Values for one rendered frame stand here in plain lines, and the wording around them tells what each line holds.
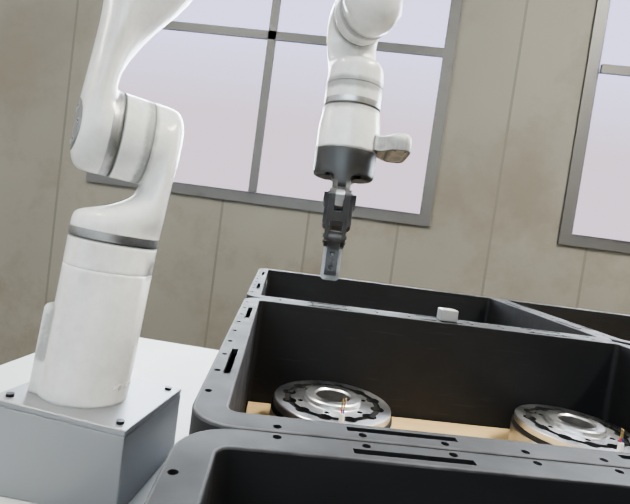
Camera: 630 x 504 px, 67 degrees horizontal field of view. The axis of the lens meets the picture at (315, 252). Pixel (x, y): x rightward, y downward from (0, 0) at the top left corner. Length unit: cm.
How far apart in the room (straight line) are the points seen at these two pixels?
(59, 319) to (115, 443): 14
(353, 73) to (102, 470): 49
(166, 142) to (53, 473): 35
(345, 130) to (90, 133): 27
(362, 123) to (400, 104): 161
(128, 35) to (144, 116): 8
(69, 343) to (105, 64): 28
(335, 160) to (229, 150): 167
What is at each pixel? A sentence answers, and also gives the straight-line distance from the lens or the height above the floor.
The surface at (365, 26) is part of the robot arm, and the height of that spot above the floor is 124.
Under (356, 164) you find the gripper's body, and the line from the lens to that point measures 56.
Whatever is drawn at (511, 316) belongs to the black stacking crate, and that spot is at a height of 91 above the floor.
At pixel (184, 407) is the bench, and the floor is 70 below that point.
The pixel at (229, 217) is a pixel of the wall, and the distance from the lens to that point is 220.
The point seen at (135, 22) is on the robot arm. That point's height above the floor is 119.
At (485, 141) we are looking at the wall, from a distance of 222.
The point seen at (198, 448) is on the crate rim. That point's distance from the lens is 17.
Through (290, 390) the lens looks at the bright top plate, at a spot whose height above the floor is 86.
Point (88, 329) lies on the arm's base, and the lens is 54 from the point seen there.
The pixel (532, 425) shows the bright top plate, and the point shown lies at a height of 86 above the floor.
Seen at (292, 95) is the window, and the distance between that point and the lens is 220.
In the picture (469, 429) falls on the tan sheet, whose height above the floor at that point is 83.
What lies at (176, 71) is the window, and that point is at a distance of 237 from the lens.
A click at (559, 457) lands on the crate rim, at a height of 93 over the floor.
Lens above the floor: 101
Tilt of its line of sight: 3 degrees down
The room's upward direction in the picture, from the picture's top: 8 degrees clockwise
